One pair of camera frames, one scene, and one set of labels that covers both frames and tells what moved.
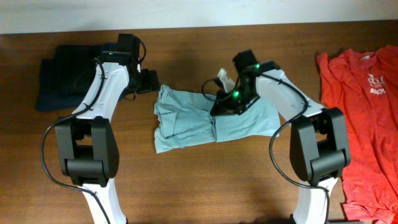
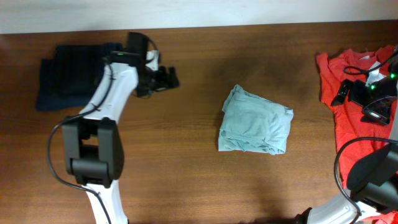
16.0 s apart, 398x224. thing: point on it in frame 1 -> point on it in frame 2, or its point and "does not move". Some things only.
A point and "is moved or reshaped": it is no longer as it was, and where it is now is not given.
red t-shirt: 364,85 does not move
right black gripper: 225,109 -> 381,116
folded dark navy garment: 63,81 does not move
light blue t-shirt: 185,118 is moved or reshaped
